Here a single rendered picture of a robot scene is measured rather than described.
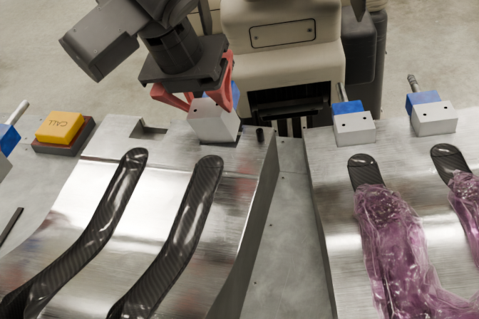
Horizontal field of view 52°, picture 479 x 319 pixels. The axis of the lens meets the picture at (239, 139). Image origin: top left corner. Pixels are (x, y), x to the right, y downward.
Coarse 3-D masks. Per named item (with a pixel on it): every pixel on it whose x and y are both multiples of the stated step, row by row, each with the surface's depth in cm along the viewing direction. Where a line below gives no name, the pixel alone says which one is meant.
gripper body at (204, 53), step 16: (176, 32) 54; (192, 32) 55; (160, 48) 54; (176, 48) 54; (192, 48) 55; (208, 48) 57; (224, 48) 57; (144, 64) 60; (160, 64) 56; (176, 64) 55; (192, 64) 56; (208, 64) 56; (144, 80) 58; (160, 80) 58
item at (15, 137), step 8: (24, 104) 71; (16, 112) 70; (8, 120) 69; (16, 120) 70; (0, 128) 67; (8, 128) 66; (0, 136) 66; (8, 136) 66; (16, 136) 68; (0, 144) 65; (8, 144) 66; (16, 144) 68; (0, 152) 65; (8, 152) 67; (0, 160) 65; (8, 160) 66; (0, 168) 65; (8, 168) 66; (0, 176) 65
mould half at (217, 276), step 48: (96, 144) 70; (144, 144) 69; (192, 144) 67; (240, 144) 66; (96, 192) 64; (144, 192) 63; (240, 192) 61; (48, 240) 59; (144, 240) 58; (240, 240) 56; (0, 288) 51; (96, 288) 50; (192, 288) 50; (240, 288) 58
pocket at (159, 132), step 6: (138, 120) 73; (138, 126) 73; (144, 126) 74; (150, 126) 74; (156, 126) 73; (162, 126) 73; (168, 126) 73; (132, 132) 71; (138, 132) 73; (144, 132) 75; (150, 132) 74; (156, 132) 74; (162, 132) 74; (138, 138) 73; (144, 138) 74; (150, 138) 73; (156, 138) 73; (162, 138) 73
